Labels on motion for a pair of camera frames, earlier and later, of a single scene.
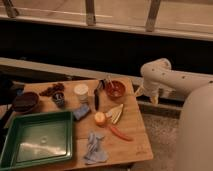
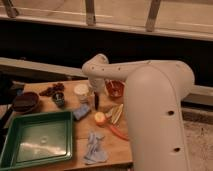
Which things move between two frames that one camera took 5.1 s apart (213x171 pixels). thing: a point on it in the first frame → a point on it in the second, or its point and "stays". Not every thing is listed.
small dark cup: x=59 y=99 stays
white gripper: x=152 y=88 → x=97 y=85
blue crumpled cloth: x=93 y=154 stays
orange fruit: x=100 y=118 stays
